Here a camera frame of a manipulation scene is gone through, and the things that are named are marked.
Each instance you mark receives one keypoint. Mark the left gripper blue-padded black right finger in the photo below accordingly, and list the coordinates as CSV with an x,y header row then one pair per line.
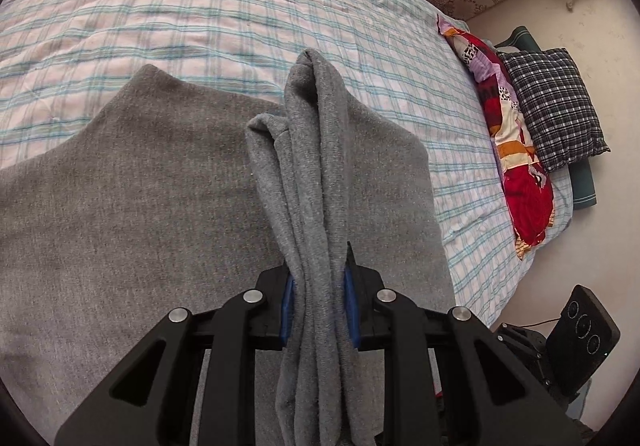
x,y
448,379

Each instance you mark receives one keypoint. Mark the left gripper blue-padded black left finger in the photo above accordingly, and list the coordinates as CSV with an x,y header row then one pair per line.
x,y
191,378

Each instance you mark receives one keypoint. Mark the grey sweatpants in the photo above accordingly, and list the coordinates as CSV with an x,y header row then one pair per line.
x,y
154,205

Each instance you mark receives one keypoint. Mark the black device on floor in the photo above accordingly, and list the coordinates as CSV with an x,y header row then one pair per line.
x,y
581,339

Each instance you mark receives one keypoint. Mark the red floral pillow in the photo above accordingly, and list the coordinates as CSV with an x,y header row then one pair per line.
x,y
525,183

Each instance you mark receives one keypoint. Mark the black white checked pillow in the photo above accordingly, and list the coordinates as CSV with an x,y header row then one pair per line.
x,y
556,105

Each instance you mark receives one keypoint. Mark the plaid bed sheet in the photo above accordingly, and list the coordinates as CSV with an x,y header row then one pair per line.
x,y
63,60

